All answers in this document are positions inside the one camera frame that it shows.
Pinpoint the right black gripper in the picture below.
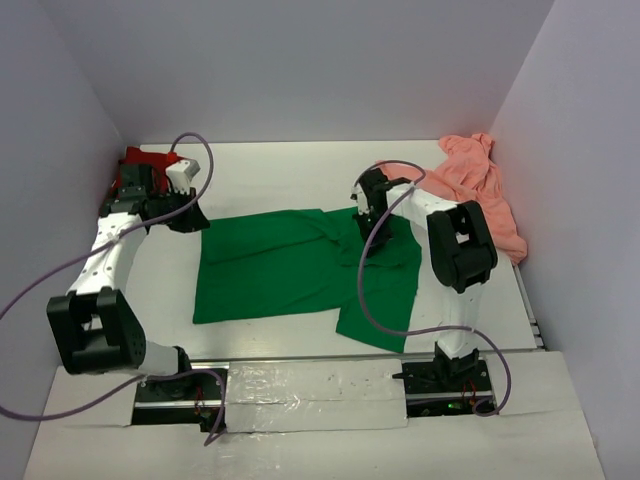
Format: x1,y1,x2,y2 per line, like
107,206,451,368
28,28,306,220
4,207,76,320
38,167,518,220
353,208,395,257

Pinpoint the green t-shirt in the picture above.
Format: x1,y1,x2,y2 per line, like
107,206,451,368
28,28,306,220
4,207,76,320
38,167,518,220
193,208,422,353

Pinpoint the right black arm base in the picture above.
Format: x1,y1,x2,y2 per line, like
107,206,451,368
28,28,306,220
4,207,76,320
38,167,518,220
392,360,496,418

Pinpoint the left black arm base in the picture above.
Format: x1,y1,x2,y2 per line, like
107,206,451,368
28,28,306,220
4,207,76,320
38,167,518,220
131,369,226,434

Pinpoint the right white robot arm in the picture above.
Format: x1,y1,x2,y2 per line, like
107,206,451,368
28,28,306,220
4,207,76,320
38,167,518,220
351,166,498,391

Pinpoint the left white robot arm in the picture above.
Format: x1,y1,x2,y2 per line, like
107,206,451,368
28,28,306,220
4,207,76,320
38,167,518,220
46,159,209,399

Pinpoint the red folded t-shirt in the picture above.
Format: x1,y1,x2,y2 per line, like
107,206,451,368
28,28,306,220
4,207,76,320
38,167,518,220
107,146,181,199

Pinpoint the salmon pink t-shirt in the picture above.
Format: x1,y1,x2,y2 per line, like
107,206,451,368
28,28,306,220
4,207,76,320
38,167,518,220
374,132,529,265

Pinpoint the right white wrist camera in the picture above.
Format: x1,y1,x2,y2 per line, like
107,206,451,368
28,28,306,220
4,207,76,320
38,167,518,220
350,184,370,215

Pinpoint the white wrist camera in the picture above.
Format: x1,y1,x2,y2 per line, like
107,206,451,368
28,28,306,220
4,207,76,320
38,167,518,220
350,184,370,215
164,159,200,195

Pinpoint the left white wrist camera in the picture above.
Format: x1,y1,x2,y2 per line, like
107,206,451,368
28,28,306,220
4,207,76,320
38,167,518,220
164,159,200,195

